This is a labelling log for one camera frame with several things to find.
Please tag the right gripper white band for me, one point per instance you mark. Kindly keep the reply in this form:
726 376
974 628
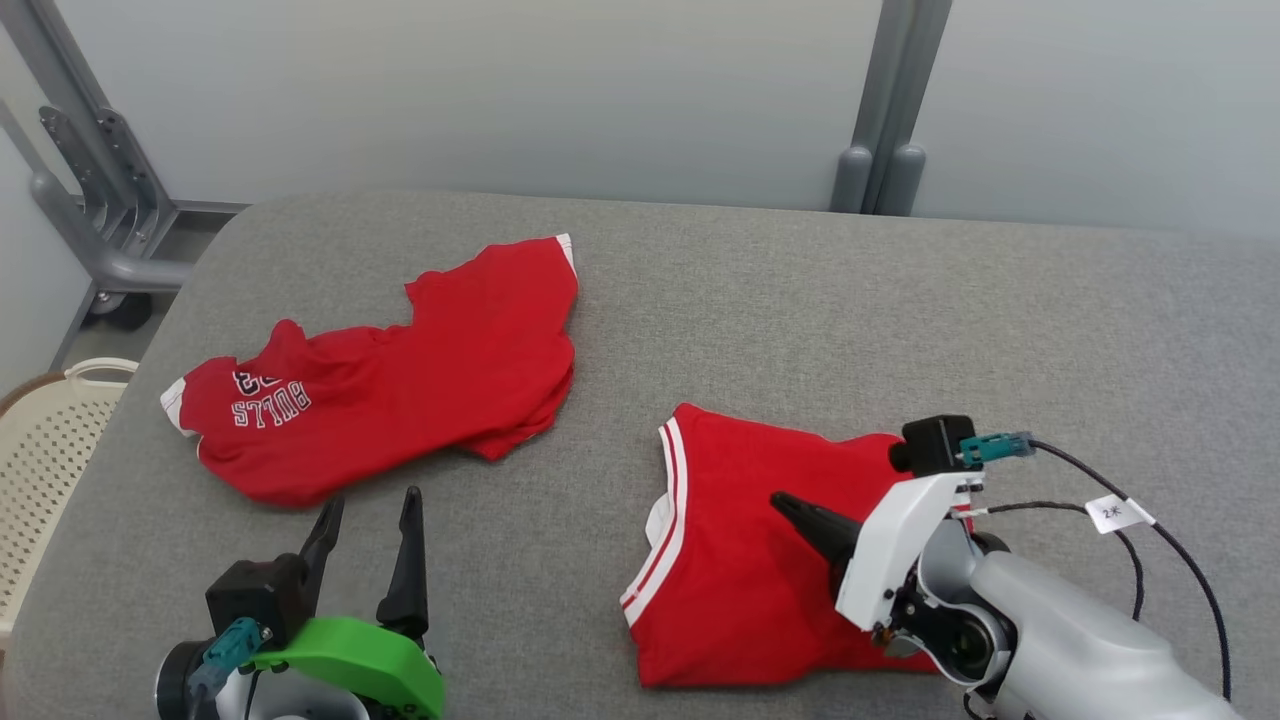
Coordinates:
900 545

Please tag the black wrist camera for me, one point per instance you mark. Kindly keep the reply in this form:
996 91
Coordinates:
935 445
255 600

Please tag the red garment with striped trim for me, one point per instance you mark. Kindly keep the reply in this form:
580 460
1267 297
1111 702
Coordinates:
740 560

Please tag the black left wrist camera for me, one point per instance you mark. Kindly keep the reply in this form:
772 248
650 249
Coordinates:
255 600

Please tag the grey metal support post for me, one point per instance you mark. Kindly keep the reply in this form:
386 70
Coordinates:
895 100

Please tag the cream perforated laundry basket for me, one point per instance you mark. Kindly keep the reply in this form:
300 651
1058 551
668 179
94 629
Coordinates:
50 470

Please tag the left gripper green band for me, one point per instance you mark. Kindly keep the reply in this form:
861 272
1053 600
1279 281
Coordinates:
370 660

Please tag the red garment with Bulls print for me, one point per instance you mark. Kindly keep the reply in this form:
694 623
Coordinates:
430 380

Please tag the black caster wheel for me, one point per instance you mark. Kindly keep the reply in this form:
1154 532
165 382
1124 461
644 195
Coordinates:
125 312

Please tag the grey metal tube frame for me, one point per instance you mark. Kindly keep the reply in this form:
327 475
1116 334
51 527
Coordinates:
130 270

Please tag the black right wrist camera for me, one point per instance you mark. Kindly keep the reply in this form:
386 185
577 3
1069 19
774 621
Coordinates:
935 445

